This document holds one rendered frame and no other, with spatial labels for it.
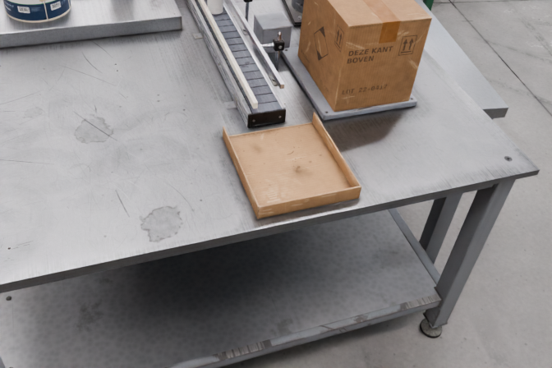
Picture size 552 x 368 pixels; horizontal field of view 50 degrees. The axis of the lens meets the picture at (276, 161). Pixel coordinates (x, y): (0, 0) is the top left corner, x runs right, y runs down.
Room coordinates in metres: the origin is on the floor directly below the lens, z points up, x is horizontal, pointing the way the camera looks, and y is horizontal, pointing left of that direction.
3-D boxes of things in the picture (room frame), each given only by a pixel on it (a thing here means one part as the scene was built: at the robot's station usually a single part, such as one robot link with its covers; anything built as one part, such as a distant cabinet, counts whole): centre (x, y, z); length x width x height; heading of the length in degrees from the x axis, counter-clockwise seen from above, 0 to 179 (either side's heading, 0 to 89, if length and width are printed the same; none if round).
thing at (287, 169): (1.11, -0.03, 0.85); 0.30 x 0.26 x 0.04; 23
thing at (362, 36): (1.51, -0.20, 0.99); 0.30 x 0.24 x 0.27; 22
